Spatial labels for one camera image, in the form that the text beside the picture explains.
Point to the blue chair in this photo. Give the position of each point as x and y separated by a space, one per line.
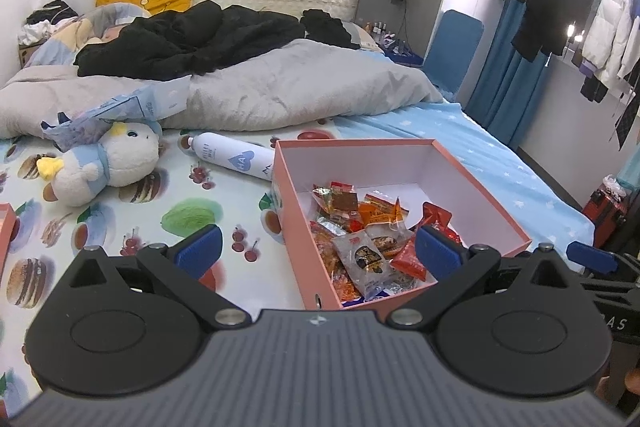
452 52

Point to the black clothing heap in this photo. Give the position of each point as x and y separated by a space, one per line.
200 37

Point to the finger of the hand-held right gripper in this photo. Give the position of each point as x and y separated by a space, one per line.
592 254

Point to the blue star print bedsheet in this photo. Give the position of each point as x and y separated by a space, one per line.
500 172

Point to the white spray bottle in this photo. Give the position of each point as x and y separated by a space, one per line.
230 154

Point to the group of small bottles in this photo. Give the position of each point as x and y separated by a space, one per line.
382 34

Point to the red suitcase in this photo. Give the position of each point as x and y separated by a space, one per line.
602 217

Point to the pile of snack packets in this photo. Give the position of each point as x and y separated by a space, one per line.
360 252

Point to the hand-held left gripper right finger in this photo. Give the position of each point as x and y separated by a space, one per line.
440 252

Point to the pale blue plastic package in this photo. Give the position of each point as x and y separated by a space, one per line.
150 102

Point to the white hanging puffer jacket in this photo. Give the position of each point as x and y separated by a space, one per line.
615 27

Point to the grey white pillow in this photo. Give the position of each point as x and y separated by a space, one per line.
365 38

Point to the pink cardboard box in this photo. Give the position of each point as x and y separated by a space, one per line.
300 187

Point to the heap of mixed clothes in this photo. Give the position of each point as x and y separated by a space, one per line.
45 24

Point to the blue white plush penguin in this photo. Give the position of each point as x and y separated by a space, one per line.
125 157

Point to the pastel patchwork blanket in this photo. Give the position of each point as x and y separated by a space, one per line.
75 32

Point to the blue curtain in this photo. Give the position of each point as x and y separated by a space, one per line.
505 82

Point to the fruit print sheet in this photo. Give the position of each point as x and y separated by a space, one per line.
150 217

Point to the small black garment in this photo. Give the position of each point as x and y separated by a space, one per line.
327 27

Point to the pink box lid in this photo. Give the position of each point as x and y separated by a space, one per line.
5 232

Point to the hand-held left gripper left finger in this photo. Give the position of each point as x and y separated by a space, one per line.
200 249

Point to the grey blanket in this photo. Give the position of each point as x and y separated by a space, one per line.
300 87

